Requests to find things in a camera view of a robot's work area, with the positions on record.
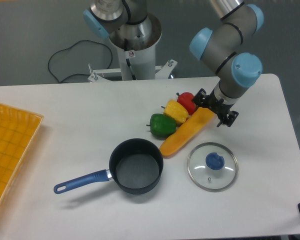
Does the dark saucepan blue handle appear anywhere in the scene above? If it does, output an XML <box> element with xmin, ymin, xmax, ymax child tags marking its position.
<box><xmin>53</xmin><ymin>138</ymin><xmax>164</xmax><ymax>195</ymax></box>

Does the long orange bread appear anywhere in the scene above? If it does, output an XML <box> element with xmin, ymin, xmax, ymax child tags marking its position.
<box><xmin>159</xmin><ymin>107</ymin><xmax>215</xmax><ymax>158</ymax></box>

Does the red bell pepper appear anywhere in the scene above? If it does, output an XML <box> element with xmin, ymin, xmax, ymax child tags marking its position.
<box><xmin>176</xmin><ymin>92</ymin><xmax>197</xmax><ymax>116</ymax></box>

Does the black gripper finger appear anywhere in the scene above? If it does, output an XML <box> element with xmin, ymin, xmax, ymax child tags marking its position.
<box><xmin>191</xmin><ymin>88</ymin><xmax>208</xmax><ymax>108</ymax></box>
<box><xmin>217</xmin><ymin>110</ymin><xmax>239</xmax><ymax>127</ymax></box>

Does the black cable on floor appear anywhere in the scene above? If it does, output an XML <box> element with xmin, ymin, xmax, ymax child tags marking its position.
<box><xmin>47</xmin><ymin>39</ymin><xmax>114</xmax><ymax>84</ymax></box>

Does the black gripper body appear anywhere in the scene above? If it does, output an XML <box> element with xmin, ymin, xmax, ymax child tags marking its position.
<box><xmin>205</xmin><ymin>92</ymin><xmax>232</xmax><ymax>118</ymax></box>

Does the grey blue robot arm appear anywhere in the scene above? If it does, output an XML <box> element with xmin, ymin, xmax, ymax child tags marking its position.
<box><xmin>83</xmin><ymin>0</ymin><xmax>264</xmax><ymax>127</ymax></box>

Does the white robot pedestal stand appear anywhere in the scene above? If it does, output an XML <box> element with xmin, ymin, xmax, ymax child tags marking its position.
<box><xmin>88</xmin><ymin>13</ymin><xmax>178</xmax><ymax>82</ymax></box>

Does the yellow bell pepper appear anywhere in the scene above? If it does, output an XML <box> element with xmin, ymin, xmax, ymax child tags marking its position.
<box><xmin>161</xmin><ymin>99</ymin><xmax>189</xmax><ymax>126</ymax></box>

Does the green bell pepper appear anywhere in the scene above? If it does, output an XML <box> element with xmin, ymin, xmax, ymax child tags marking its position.
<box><xmin>146</xmin><ymin>113</ymin><xmax>177</xmax><ymax>138</ymax></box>

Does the yellow woven basket tray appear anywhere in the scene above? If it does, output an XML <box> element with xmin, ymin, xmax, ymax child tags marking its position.
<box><xmin>0</xmin><ymin>103</ymin><xmax>44</xmax><ymax>211</ymax></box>

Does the glass lid blue knob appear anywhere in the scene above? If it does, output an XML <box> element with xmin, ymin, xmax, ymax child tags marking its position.
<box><xmin>187</xmin><ymin>142</ymin><xmax>239</xmax><ymax>193</ymax></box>

